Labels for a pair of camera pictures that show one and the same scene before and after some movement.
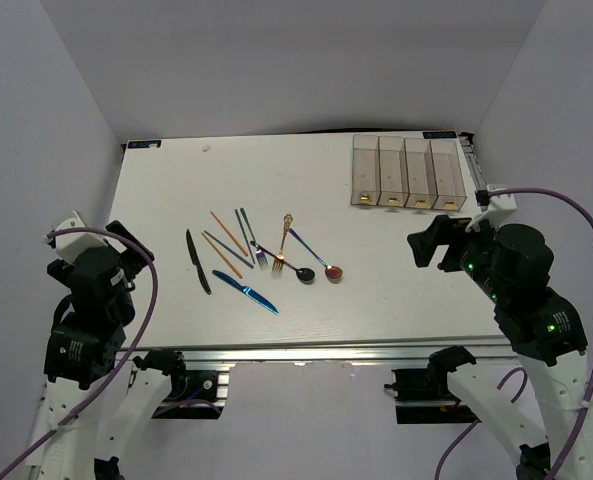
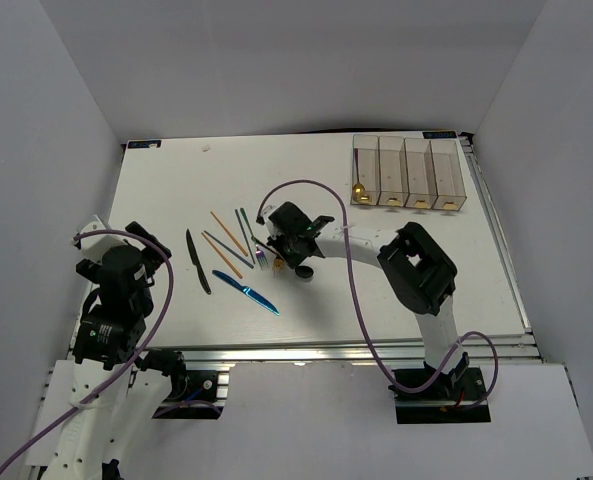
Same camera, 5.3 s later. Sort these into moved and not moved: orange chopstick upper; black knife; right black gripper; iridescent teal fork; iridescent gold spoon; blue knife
Moved: right black gripper; iridescent gold spoon
Not moved: blue knife; black knife; iridescent teal fork; orange chopstick upper
